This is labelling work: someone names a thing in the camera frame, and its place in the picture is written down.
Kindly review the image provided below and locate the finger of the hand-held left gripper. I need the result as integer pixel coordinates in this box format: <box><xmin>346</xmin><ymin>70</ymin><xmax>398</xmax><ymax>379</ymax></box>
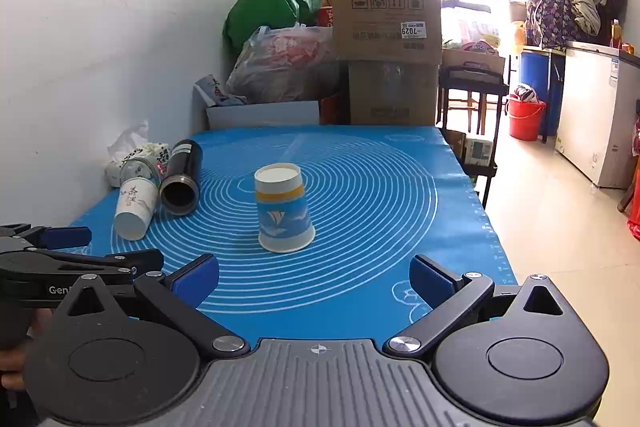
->
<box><xmin>0</xmin><ymin>223</ymin><xmax>93</xmax><ymax>254</ymax></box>
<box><xmin>0</xmin><ymin>248</ymin><xmax>165</xmax><ymax>279</ymax></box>

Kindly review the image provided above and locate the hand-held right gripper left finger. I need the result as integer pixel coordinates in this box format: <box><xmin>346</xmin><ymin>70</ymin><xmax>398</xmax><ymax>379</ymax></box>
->
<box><xmin>52</xmin><ymin>254</ymin><xmax>251</xmax><ymax>356</ymax></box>

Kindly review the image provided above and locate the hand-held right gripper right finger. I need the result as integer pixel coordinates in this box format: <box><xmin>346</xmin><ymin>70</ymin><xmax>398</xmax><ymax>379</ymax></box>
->
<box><xmin>383</xmin><ymin>255</ymin><xmax>586</xmax><ymax>357</ymax></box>

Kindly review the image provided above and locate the blue printed paper cup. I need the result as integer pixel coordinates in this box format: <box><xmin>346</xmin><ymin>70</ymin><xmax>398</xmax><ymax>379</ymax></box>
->
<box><xmin>253</xmin><ymin>163</ymin><xmax>317</xmax><ymax>254</ymax></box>

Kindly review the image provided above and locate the white printed paper cup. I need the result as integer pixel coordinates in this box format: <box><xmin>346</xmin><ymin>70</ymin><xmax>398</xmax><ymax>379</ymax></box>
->
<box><xmin>113</xmin><ymin>155</ymin><xmax>163</xmax><ymax>242</ymax></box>

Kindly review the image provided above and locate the person's left hand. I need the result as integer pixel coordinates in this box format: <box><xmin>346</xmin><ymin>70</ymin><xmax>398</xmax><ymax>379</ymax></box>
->
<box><xmin>0</xmin><ymin>308</ymin><xmax>54</xmax><ymax>392</ymax></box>

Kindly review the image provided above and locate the black thermos bottle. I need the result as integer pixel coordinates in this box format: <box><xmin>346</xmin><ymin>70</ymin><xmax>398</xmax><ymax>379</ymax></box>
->
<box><xmin>158</xmin><ymin>139</ymin><xmax>204</xmax><ymax>215</ymax></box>

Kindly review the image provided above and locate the printed tissue pack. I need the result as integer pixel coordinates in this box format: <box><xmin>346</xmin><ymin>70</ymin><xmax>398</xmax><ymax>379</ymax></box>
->
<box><xmin>104</xmin><ymin>121</ymin><xmax>172</xmax><ymax>188</ymax></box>

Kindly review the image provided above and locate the blue silicone mat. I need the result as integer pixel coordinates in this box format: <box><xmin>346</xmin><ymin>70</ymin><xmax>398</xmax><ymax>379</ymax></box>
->
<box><xmin>66</xmin><ymin>125</ymin><xmax>519</xmax><ymax>343</ymax></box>

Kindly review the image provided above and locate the small white carton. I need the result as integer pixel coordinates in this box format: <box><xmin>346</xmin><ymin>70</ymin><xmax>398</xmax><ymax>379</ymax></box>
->
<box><xmin>462</xmin><ymin>137</ymin><xmax>494</xmax><ymax>166</ymax></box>

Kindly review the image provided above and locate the white flat box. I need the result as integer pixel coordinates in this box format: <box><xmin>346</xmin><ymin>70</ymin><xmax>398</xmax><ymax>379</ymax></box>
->
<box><xmin>205</xmin><ymin>100</ymin><xmax>321</xmax><ymax>131</ymax></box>

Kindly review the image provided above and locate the red plastic bucket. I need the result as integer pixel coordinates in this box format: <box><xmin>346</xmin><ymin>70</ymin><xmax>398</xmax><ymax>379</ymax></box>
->
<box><xmin>505</xmin><ymin>96</ymin><xmax>547</xmax><ymax>142</ymax></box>

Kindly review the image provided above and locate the blue and white paper bag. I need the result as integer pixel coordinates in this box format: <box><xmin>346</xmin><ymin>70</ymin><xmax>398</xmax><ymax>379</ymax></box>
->
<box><xmin>193</xmin><ymin>74</ymin><xmax>247</xmax><ymax>107</ymax></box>

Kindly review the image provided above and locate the small cardboard box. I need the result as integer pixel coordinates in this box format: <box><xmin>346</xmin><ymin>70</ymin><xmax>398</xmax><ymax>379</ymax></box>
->
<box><xmin>348</xmin><ymin>59</ymin><xmax>441</xmax><ymax>126</ymax></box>

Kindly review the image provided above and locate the red box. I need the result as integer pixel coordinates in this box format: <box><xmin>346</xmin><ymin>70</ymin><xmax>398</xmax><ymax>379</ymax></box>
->
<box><xmin>319</xmin><ymin>91</ymin><xmax>351</xmax><ymax>126</ymax></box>

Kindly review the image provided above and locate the dark wooden table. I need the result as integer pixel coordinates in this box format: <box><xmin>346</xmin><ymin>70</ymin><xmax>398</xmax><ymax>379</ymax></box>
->
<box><xmin>437</xmin><ymin>66</ymin><xmax>510</xmax><ymax>210</ymax></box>

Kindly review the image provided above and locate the flat cardboard box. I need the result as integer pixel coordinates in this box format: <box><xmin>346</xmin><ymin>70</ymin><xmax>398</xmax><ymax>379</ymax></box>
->
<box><xmin>441</xmin><ymin>48</ymin><xmax>507</xmax><ymax>76</ymax></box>

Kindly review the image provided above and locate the blue plastic barrel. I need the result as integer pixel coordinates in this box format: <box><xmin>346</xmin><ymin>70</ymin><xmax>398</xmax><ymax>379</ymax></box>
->
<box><xmin>519</xmin><ymin>49</ymin><xmax>567</xmax><ymax>138</ymax></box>

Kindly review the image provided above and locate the clear plastic bag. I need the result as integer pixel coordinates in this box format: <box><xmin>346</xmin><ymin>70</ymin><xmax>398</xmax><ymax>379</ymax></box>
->
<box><xmin>225</xmin><ymin>23</ymin><xmax>347</xmax><ymax>106</ymax></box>

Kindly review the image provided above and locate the white chest freezer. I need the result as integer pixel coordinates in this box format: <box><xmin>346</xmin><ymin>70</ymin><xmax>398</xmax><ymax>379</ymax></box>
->
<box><xmin>554</xmin><ymin>41</ymin><xmax>640</xmax><ymax>189</ymax></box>

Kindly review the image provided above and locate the green plastic bag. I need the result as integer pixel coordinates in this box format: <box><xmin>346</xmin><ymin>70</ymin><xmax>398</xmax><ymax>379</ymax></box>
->
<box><xmin>223</xmin><ymin>0</ymin><xmax>327</xmax><ymax>54</ymax></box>

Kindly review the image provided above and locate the purple patterned bag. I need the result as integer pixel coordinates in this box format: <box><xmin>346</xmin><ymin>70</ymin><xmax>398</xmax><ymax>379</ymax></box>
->
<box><xmin>524</xmin><ymin>0</ymin><xmax>591</xmax><ymax>49</ymax></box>

